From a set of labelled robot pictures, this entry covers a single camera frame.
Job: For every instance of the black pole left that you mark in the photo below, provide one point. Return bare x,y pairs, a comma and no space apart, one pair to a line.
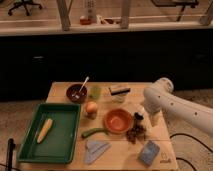
9,156

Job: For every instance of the grey folded cloth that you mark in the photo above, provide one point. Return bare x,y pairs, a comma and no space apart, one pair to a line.
94,149

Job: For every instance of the blue sponge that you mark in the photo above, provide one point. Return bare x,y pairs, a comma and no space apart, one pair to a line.
149,153

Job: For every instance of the black office chair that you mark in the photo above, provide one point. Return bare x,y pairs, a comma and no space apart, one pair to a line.
23,3

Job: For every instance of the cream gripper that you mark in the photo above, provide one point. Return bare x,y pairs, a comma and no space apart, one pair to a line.
154,118

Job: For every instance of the orange egg on stand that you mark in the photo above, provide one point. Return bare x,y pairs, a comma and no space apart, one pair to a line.
91,109

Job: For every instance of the red white object on shelf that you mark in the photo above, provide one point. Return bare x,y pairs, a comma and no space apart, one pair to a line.
89,10

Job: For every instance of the dark brown bowl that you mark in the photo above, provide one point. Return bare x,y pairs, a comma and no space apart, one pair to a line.
82,95

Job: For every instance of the green plastic tray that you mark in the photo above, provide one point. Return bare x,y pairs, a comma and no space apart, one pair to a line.
58,145

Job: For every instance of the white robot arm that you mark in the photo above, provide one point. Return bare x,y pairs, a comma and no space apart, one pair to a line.
158,96

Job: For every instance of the brown crumbs pile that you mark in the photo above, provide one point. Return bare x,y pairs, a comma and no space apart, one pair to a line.
135,132

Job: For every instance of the orange red bowl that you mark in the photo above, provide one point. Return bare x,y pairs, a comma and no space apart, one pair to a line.
118,121

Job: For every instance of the yellow corn cob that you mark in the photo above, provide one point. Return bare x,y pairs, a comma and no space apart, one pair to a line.
46,127

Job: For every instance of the white handled black brush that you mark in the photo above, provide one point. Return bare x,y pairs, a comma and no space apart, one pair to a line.
139,114

